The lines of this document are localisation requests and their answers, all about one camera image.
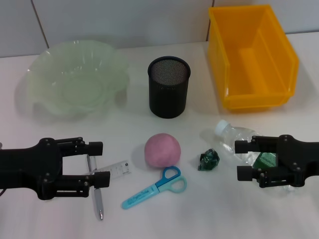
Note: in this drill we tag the yellow plastic bin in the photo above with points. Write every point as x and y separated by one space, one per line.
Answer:
251 74

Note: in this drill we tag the pale green glass fruit bowl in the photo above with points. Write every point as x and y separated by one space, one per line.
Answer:
74 74

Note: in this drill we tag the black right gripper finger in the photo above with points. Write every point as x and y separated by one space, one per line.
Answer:
243 173
241 147

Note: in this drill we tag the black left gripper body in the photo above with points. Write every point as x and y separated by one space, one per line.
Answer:
30 168

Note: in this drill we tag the pink peach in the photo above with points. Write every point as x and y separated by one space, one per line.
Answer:
163 150

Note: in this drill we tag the transparent plastic ruler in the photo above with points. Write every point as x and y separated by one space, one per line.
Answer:
119 169

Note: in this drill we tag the blue capped scissors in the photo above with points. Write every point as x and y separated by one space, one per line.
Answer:
149 193

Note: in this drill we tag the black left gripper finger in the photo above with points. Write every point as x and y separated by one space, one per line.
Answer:
102 179
96 148

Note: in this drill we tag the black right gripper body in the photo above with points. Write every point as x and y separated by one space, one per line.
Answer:
299 161

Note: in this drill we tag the clear water bottle green label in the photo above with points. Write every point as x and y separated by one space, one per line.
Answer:
230 139

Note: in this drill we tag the black mesh pen holder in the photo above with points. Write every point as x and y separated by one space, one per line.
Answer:
168 97

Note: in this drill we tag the green plastic wrapper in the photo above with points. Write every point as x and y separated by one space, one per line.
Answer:
208 159

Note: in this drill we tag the silver ballpoint pen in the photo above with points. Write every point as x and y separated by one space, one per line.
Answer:
97 201

